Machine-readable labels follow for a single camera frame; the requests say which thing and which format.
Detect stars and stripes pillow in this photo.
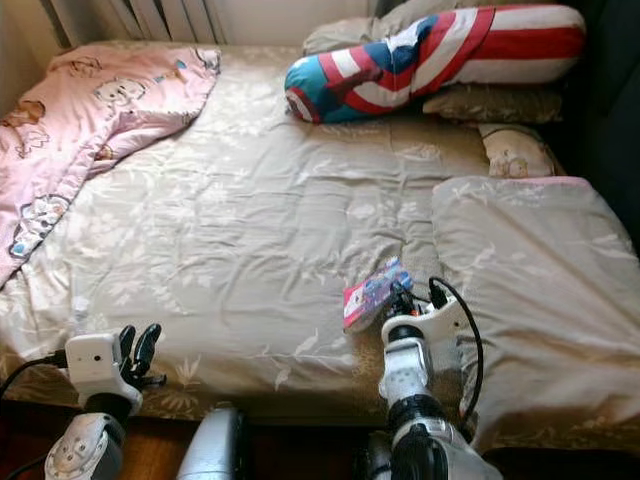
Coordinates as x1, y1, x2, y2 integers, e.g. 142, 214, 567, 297
285, 5, 587, 124

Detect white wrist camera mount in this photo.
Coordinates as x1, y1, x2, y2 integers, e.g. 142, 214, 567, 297
410, 298, 464, 346
65, 332, 123, 396

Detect pink cartoon print blanket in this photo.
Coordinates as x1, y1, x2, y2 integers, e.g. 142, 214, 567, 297
0, 45, 221, 286

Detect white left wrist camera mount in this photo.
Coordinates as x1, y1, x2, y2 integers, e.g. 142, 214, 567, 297
65, 332, 123, 396

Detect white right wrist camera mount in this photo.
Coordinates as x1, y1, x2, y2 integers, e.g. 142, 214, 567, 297
410, 298, 464, 346

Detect flat floral pillow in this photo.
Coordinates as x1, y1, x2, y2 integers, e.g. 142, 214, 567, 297
422, 85, 564, 124

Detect large floral pillow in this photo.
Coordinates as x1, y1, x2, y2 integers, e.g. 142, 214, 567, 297
432, 176, 640, 456

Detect grey floral pillow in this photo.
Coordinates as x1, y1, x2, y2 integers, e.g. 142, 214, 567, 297
303, 0, 461, 56

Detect small cream printed pillow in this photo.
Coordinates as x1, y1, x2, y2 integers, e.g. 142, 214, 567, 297
478, 123, 561, 181

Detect colourful printed packet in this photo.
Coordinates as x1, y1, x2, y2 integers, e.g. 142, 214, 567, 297
343, 258, 413, 331

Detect floral bedspread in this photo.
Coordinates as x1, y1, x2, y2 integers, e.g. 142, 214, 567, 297
0, 40, 640, 451

